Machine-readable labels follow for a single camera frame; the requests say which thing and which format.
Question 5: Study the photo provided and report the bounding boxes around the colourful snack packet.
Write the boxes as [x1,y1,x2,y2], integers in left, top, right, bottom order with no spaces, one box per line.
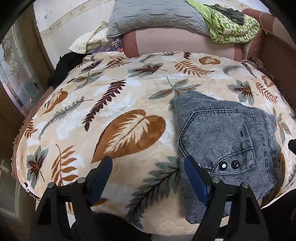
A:
[90,39,124,55]

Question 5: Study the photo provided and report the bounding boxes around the black garment at sofa end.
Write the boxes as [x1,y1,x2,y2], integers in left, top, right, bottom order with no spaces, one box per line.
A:
[47,52,87,89]

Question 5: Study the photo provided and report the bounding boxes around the green patterned folded blanket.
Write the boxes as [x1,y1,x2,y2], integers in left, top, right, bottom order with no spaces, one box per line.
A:
[187,1,260,44]

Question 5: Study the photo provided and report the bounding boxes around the pink sofa armrest bolster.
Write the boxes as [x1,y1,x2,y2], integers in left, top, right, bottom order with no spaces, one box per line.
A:
[122,27,242,61]

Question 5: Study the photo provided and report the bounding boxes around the grey-blue denim pants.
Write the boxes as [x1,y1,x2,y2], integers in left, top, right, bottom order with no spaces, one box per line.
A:
[172,90,284,225]

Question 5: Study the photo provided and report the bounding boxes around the grey quilted pillow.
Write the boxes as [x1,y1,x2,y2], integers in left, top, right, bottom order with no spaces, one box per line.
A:
[107,0,210,38]

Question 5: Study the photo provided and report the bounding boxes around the wooden door with glass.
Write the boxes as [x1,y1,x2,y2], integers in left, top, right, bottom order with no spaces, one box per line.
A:
[1,3,54,118]

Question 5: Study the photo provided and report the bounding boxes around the dark grey crumpled cloth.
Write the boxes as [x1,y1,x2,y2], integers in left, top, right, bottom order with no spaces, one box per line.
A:
[210,4,244,25]

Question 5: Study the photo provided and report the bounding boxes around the white floral pillow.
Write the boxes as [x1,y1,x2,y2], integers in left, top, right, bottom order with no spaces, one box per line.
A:
[69,21,113,54]

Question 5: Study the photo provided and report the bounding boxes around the leaf-print fleece blanket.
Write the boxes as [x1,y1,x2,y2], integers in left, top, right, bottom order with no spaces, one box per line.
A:
[14,52,295,236]

